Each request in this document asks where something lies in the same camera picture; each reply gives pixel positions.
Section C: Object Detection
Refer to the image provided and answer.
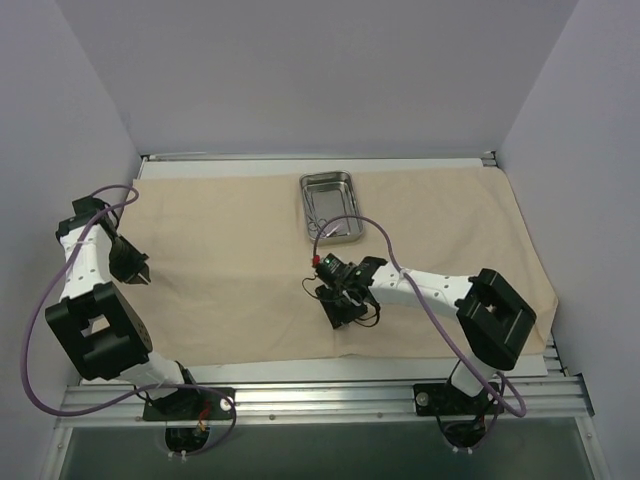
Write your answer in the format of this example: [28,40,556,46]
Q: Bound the steel tweezers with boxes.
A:
[323,222,342,238]

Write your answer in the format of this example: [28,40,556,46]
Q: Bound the beige cloth kit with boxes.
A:
[107,168,560,369]

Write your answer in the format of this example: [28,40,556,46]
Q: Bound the steel instrument tray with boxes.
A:
[299,171,364,245]

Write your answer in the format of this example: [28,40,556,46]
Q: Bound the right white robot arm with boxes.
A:
[313,254,537,413]

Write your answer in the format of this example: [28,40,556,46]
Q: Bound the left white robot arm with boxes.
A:
[45,196,205,419]

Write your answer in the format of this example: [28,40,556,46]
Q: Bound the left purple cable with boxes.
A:
[22,184,237,459]

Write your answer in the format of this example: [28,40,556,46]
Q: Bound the purple cable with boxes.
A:
[310,215,529,451]
[22,184,237,459]

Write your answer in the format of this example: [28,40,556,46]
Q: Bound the steel forceps with ring handles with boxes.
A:
[304,200,344,238]

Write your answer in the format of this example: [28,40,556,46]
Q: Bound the back aluminium rail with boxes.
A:
[141,151,498,162]

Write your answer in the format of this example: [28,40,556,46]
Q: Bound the aluminium rail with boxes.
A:
[56,376,594,428]
[141,151,498,162]

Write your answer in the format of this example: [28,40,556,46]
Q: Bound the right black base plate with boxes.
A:
[412,382,498,417]

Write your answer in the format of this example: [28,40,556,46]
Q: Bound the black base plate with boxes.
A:
[142,387,236,422]
[412,382,498,417]

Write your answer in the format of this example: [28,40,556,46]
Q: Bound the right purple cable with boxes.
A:
[310,215,529,451]

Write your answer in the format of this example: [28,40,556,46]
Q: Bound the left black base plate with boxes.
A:
[142,387,236,422]

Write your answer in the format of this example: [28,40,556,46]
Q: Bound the front aluminium rail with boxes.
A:
[56,376,594,428]

